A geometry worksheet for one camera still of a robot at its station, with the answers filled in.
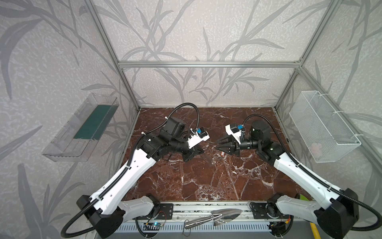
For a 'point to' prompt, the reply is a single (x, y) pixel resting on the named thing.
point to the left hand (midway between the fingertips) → (204, 147)
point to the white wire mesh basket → (326, 134)
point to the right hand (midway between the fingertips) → (217, 140)
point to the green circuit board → (151, 226)
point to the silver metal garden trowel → (219, 216)
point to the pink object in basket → (316, 149)
